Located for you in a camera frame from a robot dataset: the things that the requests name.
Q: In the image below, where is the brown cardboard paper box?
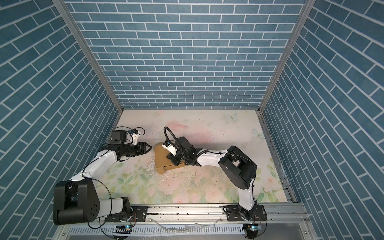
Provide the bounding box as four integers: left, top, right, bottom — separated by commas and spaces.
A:
155, 143, 188, 175

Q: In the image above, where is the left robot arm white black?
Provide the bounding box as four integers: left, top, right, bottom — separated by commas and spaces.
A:
53, 127, 152, 226

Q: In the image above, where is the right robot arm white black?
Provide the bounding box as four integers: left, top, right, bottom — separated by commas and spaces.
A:
162, 137, 257, 221

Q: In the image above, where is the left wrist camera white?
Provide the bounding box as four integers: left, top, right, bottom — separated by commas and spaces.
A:
129, 130, 140, 145

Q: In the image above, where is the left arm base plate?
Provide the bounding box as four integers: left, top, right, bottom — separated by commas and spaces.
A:
105, 206, 149, 224

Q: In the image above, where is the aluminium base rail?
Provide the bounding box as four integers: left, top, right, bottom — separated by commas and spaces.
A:
53, 203, 317, 240

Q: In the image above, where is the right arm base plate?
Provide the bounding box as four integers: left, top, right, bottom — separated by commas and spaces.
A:
223, 204, 268, 222

